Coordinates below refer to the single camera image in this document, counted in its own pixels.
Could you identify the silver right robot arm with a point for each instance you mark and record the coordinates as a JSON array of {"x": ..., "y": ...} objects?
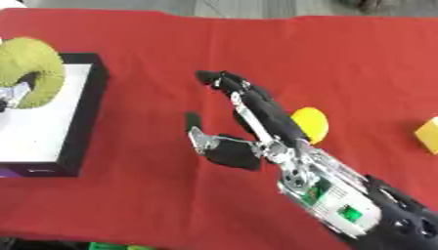
[{"x": 342, "y": 198}]

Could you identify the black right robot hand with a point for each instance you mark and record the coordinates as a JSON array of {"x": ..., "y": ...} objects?
[{"x": 274, "y": 114}]

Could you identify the green plastic object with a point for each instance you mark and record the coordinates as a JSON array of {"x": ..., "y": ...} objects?
[{"x": 114, "y": 246}]

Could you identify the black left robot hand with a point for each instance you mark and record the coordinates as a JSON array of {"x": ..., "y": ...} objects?
[{"x": 12, "y": 94}]

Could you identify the yellow round toy fruit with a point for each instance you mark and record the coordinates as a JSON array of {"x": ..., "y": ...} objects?
[{"x": 315, "y": 125}]

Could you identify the green crescent soft toy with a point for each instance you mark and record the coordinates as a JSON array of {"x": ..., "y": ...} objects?
[{"x": 40, "y": 62}]

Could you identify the black box white inside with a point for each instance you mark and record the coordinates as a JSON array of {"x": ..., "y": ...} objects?
[{"x": 85, "y": 130}]

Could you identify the yellow block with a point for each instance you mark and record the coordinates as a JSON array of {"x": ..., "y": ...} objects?
[{"x": 429, "y": 136}]

